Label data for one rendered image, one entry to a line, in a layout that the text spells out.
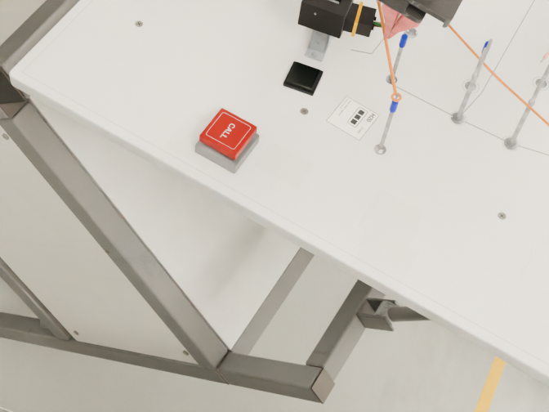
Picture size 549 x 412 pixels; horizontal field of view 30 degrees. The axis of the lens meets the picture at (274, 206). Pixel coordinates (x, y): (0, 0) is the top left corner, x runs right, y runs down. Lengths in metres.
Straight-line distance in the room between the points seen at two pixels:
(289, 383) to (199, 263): 0.23
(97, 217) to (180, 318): 0.22
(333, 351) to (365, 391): 1.68
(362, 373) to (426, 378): 0.34
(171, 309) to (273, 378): 0.18
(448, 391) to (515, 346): 2.39
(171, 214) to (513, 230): 0.55
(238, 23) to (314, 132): 0.19
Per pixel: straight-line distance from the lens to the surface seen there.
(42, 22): 1.35
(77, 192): 1.43
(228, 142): 1.19
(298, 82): 1.28
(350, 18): 1.27
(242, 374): 1.58
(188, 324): 1.57
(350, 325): 1.54
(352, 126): 1.26
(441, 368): 3.50
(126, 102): 1.26
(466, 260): 1.19
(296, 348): 2.93
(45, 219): 1.56
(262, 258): 1.67
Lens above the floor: 1.98
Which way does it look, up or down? 44 degrees down
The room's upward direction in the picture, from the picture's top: 92 degrees clockwise
